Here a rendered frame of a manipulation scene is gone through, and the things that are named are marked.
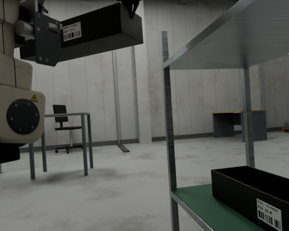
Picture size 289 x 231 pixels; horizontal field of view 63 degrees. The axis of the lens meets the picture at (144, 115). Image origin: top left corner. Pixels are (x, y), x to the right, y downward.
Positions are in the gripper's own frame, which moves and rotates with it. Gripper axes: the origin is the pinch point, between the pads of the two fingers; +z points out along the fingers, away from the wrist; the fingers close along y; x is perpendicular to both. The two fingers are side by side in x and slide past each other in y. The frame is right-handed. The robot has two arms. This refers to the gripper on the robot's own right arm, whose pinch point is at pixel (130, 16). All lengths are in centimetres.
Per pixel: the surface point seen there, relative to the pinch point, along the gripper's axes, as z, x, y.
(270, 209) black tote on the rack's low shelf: 68, 8, -44
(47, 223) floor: 110, -30, 94
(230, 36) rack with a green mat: 18.2, 8.8, -37.1
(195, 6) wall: -258, -592, 117
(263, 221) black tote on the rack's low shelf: 72, 5, -43
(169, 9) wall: -247, -542, 178
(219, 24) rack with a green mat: 17.5, 18.3, -35.9
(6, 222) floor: 110, -20, 125
